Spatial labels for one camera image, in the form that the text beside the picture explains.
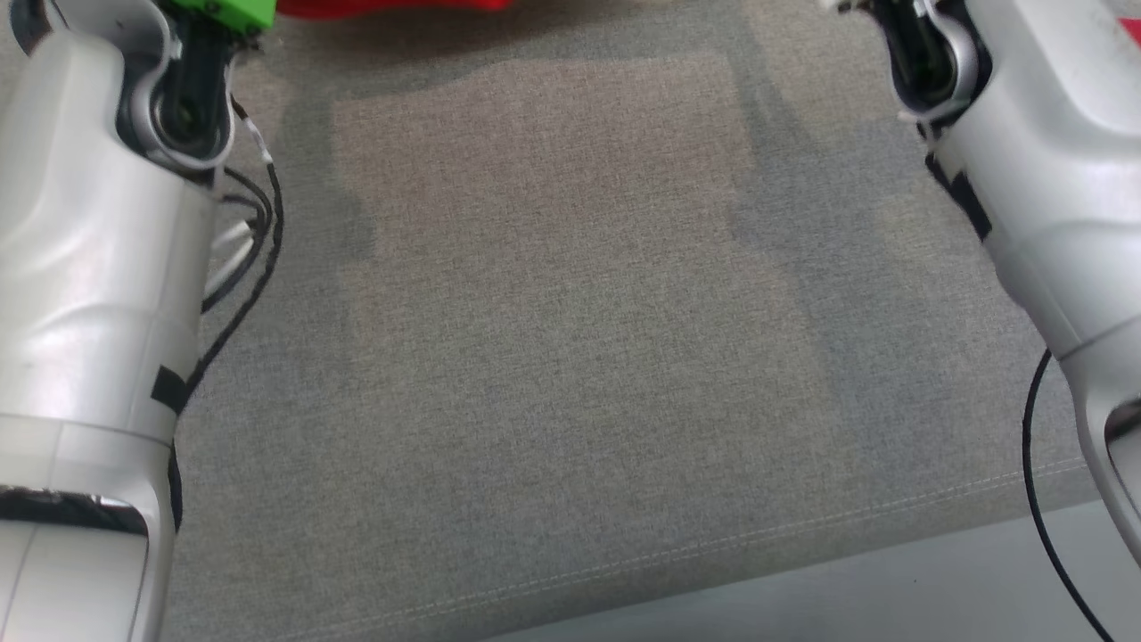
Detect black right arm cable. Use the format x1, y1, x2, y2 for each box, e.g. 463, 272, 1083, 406
1022, 350, 1115, 642

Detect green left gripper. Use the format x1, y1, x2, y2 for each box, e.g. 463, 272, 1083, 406
165, 0, 277, 36

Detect red shorts with white stripe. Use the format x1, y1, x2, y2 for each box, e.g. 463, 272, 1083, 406
275, 0, 516, 21

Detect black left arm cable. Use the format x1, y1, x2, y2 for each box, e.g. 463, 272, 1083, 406
169, 94, 285, 536

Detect grey fabric sofa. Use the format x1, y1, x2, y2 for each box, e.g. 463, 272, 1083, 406
0, 0, 1141, 642

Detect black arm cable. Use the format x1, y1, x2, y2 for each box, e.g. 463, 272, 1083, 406
1022, 350, 1115, 642
169, 94, 285, 536

